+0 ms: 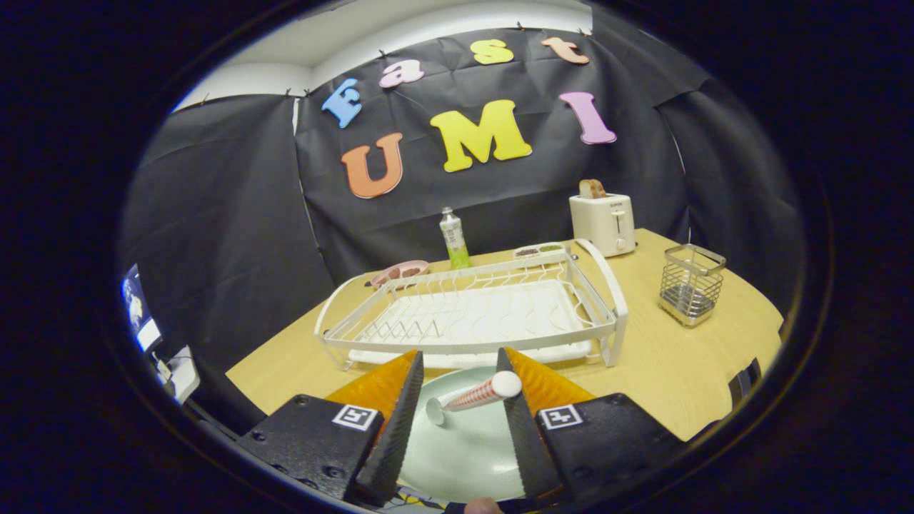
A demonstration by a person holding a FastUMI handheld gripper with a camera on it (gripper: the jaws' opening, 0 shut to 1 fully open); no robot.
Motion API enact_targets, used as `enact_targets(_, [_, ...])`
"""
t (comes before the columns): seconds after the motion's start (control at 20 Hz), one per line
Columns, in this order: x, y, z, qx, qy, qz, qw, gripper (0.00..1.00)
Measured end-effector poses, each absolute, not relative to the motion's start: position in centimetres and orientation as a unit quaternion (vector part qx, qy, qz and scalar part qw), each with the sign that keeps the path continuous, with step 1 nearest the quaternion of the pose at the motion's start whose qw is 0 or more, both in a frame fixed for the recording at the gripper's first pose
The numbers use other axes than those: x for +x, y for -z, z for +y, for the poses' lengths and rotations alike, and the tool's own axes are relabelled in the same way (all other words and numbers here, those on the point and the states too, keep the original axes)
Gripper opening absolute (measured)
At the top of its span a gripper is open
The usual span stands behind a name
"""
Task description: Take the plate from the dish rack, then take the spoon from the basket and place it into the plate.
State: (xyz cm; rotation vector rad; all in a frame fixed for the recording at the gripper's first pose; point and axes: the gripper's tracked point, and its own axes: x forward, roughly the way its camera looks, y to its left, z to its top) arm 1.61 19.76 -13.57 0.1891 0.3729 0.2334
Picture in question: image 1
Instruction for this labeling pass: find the striped pink white spoon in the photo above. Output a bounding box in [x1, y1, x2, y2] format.
[426, 371, 523, 427]

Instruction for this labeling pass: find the pink plate with food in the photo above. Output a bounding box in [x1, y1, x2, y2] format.
[370, 260, 431, 289]

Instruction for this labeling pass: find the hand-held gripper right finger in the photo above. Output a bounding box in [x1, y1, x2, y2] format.
[496, 347, 686, 500]

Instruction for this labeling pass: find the white wire dish rack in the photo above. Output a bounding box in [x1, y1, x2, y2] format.
[314, 238, 630, 372]

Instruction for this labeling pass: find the white toaster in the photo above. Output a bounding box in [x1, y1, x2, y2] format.
[569, 193, 637, 258]

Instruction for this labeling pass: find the black strap on table edge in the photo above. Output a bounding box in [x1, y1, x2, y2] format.
[728, 357, 762, 409]

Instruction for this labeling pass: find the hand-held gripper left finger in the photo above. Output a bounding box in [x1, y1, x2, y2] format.
[236, 349, 425, 506]

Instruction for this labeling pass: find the pale green plate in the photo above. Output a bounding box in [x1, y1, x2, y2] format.
[396, 366, 526, 504]

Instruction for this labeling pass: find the bright computer screen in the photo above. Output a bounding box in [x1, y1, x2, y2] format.
[120, 264, 163, 353]

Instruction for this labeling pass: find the white box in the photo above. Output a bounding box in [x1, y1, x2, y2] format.
[159, 346, 201, 405]

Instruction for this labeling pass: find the metal wire basket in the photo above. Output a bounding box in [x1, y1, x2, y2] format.
[658, 243, 727, 328]

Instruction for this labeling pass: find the clear bottle green liquid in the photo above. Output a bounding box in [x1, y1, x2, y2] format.
[439, 207, 471, 270]

